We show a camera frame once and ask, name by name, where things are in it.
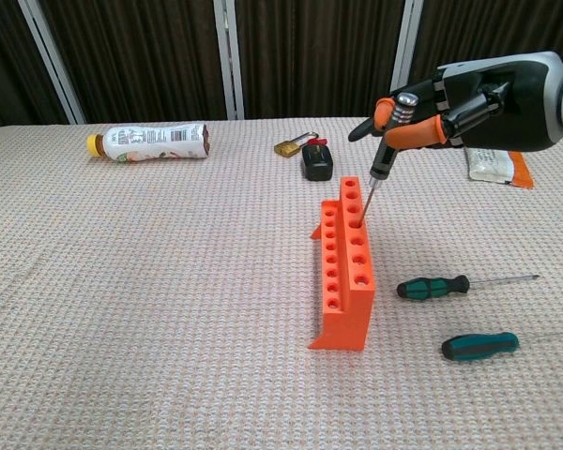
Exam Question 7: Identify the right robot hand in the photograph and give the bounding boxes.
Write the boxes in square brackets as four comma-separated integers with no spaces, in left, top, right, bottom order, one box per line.
[347,50,563,154]

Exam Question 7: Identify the silver black precision screwdriver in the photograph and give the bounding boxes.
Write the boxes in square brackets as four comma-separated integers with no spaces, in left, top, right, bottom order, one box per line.
[358,92,421,221]

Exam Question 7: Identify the green black handle screwdriver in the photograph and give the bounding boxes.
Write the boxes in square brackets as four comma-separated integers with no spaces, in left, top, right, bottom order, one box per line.
[396,274,541,302]

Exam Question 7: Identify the orange screwdriver rack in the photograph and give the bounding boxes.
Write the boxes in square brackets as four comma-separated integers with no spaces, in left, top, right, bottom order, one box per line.
[307,175,376,353]

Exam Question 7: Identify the white orange sachet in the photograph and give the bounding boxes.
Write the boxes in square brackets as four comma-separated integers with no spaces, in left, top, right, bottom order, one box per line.
[466,147,536,190]

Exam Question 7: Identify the dark fabric partition panel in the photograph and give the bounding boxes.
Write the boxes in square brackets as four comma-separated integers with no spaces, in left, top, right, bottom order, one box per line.
[403,0,563,117]
[234,0,407,119]
[0,0,69,128]
[37,0,231,124]

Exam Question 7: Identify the black plug adapter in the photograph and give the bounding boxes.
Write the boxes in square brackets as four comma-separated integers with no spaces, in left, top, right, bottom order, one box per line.
[300,142,335,183]

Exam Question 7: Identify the brass padlock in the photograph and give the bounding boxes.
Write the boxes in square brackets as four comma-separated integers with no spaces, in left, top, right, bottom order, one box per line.
[273,132,319,159]

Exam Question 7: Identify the white bottle yellow cap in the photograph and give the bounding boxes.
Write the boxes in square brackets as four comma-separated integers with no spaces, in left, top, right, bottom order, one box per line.
[85,122,211,164]

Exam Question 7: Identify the beige woven tablecloth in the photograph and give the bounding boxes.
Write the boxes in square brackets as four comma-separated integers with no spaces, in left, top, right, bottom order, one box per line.
[0,114,563,450]

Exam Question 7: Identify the aluminium partition post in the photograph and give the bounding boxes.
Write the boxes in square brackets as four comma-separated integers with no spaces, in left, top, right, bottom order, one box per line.
[17,0,86,126]
[213,0,245,121]
[385,0,426,118]

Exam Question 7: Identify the teal black handle screwdriver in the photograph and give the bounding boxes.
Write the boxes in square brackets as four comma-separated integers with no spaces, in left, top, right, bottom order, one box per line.
[440,330,563,363]

